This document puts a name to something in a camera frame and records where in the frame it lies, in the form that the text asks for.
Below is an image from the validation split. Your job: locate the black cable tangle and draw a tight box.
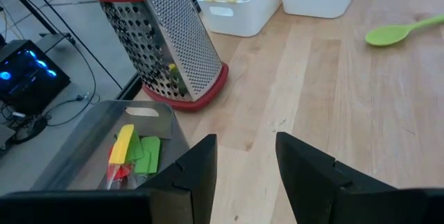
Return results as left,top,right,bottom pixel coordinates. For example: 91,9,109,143
0,111,49,145

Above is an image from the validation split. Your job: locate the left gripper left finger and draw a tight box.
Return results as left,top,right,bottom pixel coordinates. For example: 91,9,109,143
137,133,219,224

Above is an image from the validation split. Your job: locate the red silicone spatula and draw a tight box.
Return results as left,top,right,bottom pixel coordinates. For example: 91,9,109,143
105,162,133,191

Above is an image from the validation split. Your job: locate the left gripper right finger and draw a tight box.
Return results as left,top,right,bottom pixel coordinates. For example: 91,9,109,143
275,132,398,224

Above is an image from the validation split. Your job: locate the black aluminium frame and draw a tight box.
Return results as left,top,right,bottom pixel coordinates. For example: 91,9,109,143
115,72,144,101

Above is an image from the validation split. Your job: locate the red-topped steel box grater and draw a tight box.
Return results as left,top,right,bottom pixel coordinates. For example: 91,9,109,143
84,0,230,112

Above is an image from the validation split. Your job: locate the gray plastic bin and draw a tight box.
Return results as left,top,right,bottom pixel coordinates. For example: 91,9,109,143
30,99,191,193

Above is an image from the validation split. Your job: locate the green silicone spatula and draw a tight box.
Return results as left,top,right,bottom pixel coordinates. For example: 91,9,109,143
131,135,162,187
125,129,145,164

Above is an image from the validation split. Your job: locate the black computer with blue lights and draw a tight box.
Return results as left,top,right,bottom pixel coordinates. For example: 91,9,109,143
0,39,73,114

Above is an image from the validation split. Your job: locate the thin black cable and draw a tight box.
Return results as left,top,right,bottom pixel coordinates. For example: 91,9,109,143
19,0,125,90

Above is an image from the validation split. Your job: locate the lime green silicone spoon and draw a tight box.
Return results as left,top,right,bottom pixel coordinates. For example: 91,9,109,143
364,13,444,48

